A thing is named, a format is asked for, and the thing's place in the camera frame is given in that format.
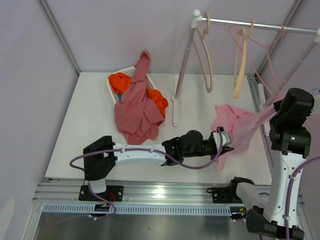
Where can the aluminium mounting rail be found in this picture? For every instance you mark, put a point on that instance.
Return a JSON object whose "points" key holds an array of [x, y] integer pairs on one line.
{"points": [[134, 192]]}

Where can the light pink t shirt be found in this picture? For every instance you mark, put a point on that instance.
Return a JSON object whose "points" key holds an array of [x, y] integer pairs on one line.
{"points": [[241, 125]]}

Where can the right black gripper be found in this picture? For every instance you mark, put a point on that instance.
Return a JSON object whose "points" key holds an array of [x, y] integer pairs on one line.
{"points": [[277, 105]]}

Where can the orange t shirt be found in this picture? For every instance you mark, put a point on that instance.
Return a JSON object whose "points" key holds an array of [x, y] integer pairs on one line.
{"points": [[140, 106]]}

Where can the beige wooden hanger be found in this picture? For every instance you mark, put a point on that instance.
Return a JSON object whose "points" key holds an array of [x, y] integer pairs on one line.
{"points": [[206, 65], [241, 45]]}

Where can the dusty red t shirt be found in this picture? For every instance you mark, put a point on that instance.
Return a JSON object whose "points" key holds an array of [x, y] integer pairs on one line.
{"points": [[139, 136]]}

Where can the teal t shirt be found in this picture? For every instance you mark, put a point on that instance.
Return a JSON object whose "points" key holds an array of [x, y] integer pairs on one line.
{"points": [[119, 97]]}

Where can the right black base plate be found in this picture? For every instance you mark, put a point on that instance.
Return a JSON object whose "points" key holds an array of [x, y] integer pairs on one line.
{"points": [[224, 195]]}

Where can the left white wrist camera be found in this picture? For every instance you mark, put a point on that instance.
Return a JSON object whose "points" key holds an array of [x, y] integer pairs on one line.
{"points": [[221, 137]]}

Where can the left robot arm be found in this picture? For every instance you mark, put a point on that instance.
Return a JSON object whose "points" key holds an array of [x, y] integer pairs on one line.
{"points": [[101, 156]]}

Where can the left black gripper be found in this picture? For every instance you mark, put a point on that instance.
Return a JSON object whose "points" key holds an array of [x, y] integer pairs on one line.
{"points": [[224, 150]]}

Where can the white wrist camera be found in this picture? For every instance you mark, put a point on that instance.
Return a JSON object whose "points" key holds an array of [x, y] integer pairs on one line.
{"points": [[316, 96], [221, 137]]}

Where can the white slotted cable duct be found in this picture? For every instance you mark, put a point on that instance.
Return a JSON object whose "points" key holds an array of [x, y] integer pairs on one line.
{"points": [[137, 209]]}

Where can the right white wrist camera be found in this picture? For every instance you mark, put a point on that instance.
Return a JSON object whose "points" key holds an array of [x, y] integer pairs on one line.
{"points": [[316, 96]]}

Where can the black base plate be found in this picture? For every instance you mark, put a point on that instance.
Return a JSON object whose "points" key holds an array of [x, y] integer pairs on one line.
{"points": [[113, 193], [224, 195]]}

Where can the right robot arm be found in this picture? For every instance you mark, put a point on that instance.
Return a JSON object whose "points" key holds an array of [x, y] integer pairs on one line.
{"points": [[277, 218]]}

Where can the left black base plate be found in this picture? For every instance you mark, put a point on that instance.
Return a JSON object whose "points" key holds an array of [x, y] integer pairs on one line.
{"points": [[113, 193]]}

